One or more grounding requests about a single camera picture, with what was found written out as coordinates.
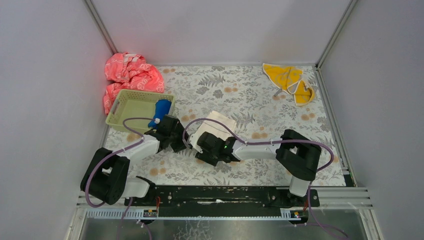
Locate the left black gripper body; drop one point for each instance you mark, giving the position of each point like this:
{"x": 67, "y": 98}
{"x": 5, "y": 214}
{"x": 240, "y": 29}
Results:
{"x": 169, "y": 125}

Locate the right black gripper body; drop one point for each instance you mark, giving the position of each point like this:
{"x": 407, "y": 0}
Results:
{"x": 204, "y": 147}

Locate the cream towel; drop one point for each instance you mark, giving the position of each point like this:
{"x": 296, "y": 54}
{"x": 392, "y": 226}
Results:
{"x": 213, "y": 128}

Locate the blue towel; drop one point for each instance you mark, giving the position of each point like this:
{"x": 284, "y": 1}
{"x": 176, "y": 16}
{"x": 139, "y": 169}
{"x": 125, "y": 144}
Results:
{"x": 162, "y": 108}

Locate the yellow towel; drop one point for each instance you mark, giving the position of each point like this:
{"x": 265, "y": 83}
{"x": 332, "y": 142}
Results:
{"x": 290, "y": 80}

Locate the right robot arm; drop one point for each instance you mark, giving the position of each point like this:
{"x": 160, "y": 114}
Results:
{"x": 292, "y": 150}

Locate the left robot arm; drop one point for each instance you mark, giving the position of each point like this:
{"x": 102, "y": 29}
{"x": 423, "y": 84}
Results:
{"x": 106, "y": 179}

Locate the green plastic basket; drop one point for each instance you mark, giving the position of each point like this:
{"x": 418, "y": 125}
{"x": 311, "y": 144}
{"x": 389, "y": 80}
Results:
{"x": 135, "y": 104}

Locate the floral table mat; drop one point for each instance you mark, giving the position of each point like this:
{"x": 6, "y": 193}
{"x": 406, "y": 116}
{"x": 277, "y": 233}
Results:
{"x": 246, "y": 95}

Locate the pink patterned cloth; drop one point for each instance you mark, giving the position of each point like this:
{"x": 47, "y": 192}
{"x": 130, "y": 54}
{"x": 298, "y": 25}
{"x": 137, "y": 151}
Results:
{"x": 128, "y": 71}

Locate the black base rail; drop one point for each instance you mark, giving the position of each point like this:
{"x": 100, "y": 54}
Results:
{"x": 222, "y": 201}

